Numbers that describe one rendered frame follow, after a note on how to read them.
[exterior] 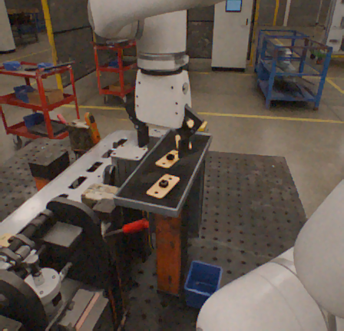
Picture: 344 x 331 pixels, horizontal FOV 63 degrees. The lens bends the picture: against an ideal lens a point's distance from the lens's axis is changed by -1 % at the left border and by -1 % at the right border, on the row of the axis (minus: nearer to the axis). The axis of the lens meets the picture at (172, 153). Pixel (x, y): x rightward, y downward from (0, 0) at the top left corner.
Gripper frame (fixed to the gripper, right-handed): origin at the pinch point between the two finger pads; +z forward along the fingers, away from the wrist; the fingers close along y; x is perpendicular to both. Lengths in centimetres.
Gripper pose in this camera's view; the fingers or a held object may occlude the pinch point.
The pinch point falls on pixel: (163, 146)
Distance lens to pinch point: 57.5
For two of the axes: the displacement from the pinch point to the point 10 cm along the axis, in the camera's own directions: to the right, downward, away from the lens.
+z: 0.0, 8.8, 4.8
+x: -4.8, 4.2, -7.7
